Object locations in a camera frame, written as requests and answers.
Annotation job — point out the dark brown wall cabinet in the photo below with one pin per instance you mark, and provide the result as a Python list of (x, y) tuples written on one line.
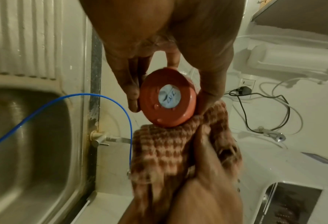
[(305, 15)]

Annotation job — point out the stainless steel sink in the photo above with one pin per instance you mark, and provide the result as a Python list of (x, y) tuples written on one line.
[(28, 131)]

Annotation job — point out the person's right hand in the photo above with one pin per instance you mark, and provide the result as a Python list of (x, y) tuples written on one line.
[(208, 192)]

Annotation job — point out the black power plug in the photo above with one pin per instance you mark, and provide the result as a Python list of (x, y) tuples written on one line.
[(242, 90)]

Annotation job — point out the metal wall clip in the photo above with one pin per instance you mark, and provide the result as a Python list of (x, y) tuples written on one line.
[(274, 135)]

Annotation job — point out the thin blue tube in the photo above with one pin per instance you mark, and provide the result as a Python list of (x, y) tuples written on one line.
[(42, 105)]

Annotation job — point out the pink steel tumbler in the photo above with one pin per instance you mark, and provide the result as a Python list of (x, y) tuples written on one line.
[(166, 100)]

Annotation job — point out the metal faucet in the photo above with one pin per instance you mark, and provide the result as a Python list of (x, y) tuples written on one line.
[(97, 140)]

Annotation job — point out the white socket with switch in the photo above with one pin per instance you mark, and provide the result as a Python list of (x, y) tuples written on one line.
[(248, 82)]

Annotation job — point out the person's left hand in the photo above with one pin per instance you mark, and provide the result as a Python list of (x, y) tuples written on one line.
[(158, 21)]

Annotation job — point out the large white box appliance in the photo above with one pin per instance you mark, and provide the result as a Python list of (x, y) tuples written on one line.
[(277, 170)]

